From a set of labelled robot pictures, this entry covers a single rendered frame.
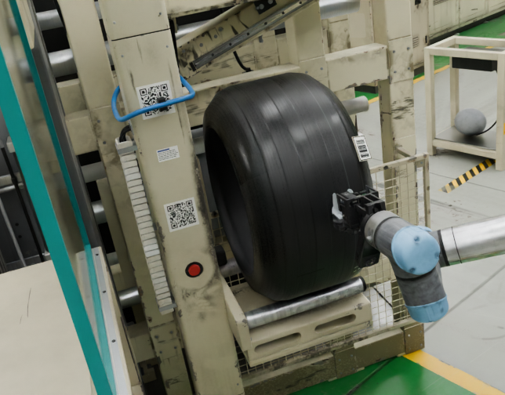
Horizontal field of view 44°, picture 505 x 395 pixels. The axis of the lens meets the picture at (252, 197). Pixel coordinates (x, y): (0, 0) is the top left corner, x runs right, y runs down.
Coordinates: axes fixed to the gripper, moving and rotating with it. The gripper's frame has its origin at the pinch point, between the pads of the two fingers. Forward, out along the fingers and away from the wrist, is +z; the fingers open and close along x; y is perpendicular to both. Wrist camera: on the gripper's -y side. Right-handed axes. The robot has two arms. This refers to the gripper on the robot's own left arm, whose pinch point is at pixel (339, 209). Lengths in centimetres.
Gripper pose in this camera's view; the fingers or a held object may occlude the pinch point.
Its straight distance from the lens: 140.3
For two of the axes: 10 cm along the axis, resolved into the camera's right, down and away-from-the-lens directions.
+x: -9.4, 2.6, -2.2
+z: -2.9, -2.6, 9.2
